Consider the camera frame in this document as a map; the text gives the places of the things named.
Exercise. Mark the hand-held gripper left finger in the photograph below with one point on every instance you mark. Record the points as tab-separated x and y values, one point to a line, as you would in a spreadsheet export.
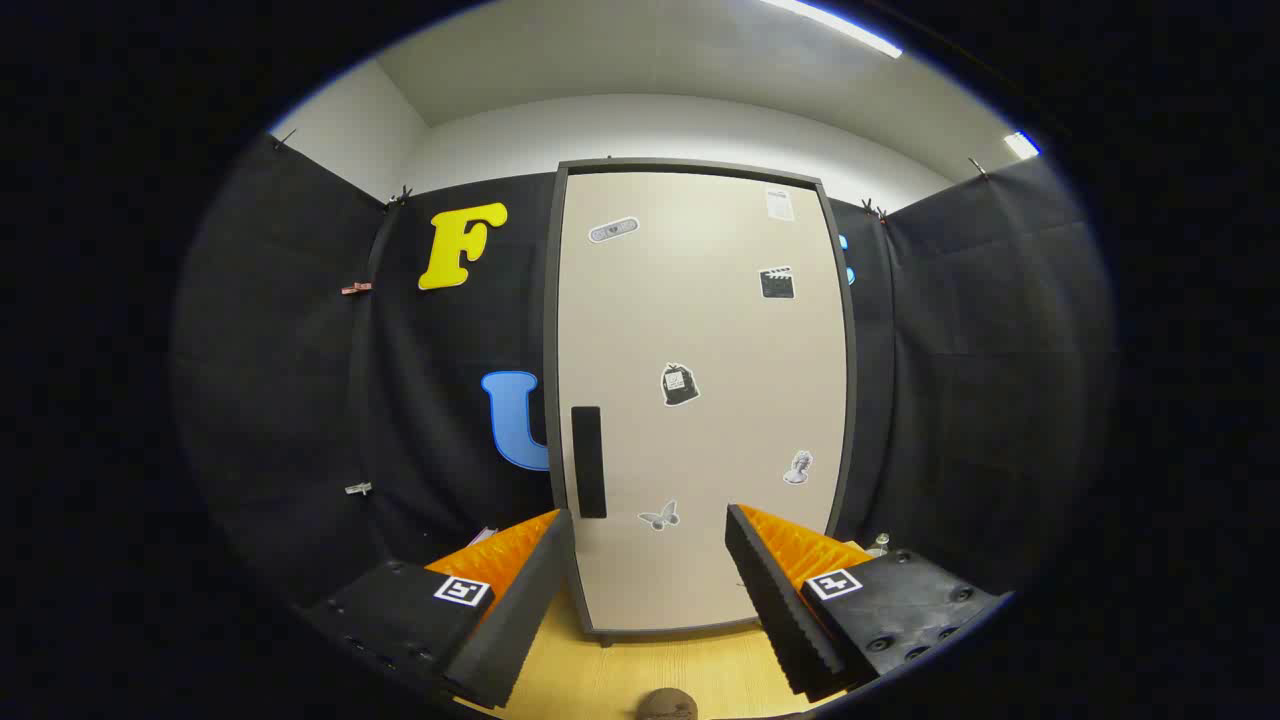
530	610

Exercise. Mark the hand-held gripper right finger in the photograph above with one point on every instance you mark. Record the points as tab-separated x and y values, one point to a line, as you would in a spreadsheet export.
775	610

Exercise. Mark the brown fuzzy shoe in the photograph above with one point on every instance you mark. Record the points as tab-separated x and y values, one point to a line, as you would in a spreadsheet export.
668	706

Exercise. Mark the grey shoe cabinet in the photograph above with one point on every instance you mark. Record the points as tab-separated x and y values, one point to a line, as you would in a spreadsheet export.
550	330

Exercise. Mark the black backdrop cloth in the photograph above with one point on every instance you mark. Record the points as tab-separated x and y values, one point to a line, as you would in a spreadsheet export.
300	400

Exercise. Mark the short ceiling light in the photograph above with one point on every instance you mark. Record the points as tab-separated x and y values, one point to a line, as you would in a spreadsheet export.
1021	145

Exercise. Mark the long ceiling light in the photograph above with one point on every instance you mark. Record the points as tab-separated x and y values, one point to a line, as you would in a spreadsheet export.
835	27

